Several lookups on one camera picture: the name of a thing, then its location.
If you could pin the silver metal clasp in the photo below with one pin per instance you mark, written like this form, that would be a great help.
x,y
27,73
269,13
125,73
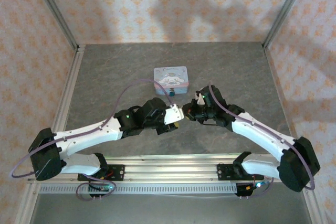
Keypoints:
x,y
172,93

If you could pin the pastel cartoon tin box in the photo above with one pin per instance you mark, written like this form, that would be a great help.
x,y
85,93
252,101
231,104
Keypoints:
x,y
170,77

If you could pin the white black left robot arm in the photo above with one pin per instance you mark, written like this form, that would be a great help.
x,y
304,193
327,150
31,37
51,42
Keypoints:
x,y
86,133

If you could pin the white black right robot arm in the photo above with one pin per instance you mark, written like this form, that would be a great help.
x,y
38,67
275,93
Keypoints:
x,y
260,132

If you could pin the aluminium mounting rail beam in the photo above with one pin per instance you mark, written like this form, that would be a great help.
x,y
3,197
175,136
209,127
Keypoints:
x,y
170,167

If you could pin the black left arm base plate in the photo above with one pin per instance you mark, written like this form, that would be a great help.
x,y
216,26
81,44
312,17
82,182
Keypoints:
x,y
116,172

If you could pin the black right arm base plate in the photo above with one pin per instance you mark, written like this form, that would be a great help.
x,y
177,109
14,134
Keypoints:
x,y
225,171

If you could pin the aluminium table side rail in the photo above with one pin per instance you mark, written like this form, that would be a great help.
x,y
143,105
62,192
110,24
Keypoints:
x,y
68,90
283,98

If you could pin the aluminium frame post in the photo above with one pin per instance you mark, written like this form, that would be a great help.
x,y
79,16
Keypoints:
x,y
286,9
55,11

